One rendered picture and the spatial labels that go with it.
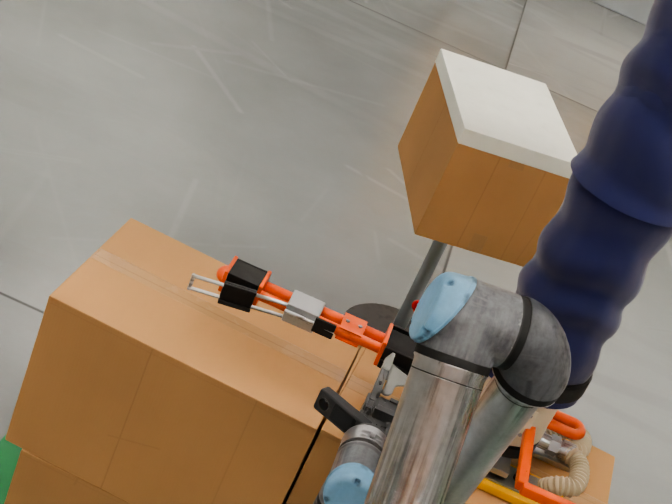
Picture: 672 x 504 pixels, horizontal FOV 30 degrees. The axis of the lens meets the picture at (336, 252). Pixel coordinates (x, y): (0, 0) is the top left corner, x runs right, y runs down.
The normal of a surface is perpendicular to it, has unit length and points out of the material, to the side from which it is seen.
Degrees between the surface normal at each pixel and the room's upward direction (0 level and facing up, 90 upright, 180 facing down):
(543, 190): 90
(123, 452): 90
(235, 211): 0
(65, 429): 90
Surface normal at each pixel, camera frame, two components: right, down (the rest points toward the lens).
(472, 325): 0.13, 0.07
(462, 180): 0.05, 0.54
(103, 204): 0.35, -0.80
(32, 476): -0.26, 0.43
